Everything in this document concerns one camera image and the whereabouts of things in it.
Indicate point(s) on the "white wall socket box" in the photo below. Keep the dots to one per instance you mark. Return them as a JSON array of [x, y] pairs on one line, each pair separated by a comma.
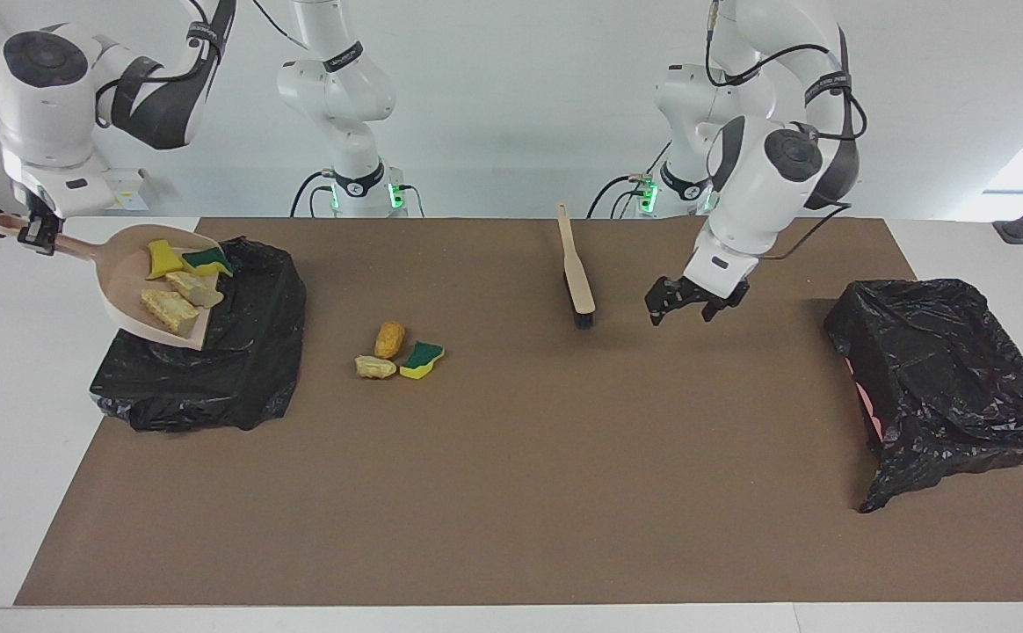
[[125, 189]]

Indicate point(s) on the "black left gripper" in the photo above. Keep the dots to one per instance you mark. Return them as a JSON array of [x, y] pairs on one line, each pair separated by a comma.
[[709, 292]]

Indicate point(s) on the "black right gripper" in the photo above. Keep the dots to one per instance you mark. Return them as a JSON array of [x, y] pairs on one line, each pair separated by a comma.
[[44, 216]]

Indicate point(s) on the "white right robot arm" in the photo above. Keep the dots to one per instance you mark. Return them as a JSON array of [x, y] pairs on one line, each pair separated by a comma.
[[46, 132]]

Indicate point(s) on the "brown bread roll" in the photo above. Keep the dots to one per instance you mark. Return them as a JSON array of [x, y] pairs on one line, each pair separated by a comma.
[[389, 339]]

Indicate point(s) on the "beige plastic dustpan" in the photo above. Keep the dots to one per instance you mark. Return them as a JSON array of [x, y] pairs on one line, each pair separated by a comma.
[[125, 290]]

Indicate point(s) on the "black bag covered pink bin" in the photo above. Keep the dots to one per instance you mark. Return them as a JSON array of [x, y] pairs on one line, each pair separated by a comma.
[[942, 369]]

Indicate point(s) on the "brown table mat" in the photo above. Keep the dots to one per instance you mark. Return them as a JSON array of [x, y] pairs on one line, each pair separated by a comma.
[[511, 545]]

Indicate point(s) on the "green yellow sponge piece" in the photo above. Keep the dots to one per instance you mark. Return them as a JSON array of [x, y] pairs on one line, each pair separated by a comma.
[[422, 359], [206, 259]]

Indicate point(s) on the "pale bread chunk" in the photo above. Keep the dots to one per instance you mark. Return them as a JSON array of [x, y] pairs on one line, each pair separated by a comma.
[[375, 367]]

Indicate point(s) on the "beige hand brush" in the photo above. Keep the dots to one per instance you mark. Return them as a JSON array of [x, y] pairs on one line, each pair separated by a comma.
[[577, 281]]

